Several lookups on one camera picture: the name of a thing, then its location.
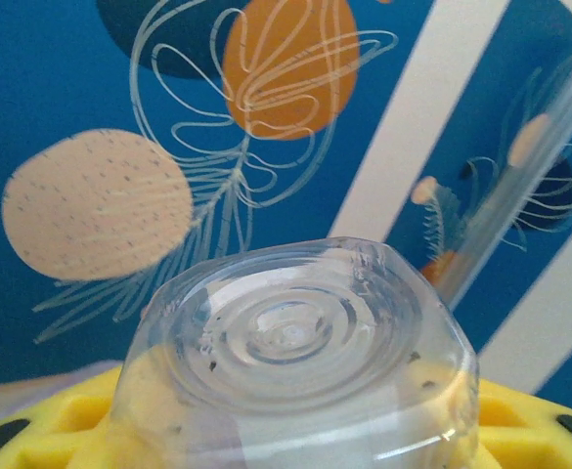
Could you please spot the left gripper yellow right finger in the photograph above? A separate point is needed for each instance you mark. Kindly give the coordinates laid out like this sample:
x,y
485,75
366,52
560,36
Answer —
x,y
520,439

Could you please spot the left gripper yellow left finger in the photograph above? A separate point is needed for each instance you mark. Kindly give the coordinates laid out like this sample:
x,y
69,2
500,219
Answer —
x,y
70,430

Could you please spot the clear bottle with green cap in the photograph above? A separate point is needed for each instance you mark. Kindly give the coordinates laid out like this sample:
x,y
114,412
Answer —
x,y
290,342

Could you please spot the clear plastic rod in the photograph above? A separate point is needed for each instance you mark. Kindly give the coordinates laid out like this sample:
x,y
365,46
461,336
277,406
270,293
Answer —
x,y
524,166

